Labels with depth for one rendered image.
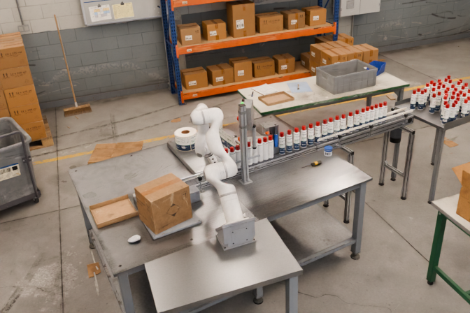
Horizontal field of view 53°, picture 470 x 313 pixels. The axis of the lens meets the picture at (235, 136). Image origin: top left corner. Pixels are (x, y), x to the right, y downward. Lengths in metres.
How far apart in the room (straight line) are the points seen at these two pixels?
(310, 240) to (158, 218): 1.49
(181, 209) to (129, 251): 0.44
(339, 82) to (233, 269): 3.07
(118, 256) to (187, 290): 0.59
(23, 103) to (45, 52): 1.52
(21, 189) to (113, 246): 2.27
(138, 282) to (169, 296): 1.06
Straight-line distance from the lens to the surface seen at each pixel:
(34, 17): 7.79
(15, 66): 6.46
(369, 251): 4.52
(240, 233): 3.15
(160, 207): 3.26
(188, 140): 4.20
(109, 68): 8.02
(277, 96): 5.50
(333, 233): 4.32
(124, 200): 3.80
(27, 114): 6.66
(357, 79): 5.67
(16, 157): 5.27
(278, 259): 3.11
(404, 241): 4.70
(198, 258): 3.15
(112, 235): 3.47
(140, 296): 3.86
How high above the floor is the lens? 2.89
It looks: 27 degrees down
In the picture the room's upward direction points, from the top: 3 degrees counter-clockwise
